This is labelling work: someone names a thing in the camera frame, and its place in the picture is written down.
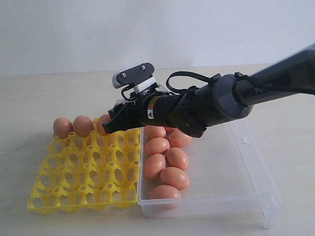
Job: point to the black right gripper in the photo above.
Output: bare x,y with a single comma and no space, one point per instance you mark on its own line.
153,110

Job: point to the yellow plastic egg tray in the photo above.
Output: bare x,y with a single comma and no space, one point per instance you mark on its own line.
93,172

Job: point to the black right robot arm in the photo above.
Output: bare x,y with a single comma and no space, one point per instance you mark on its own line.
222,99

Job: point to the clear plastic container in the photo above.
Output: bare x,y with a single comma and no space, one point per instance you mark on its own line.
227,174

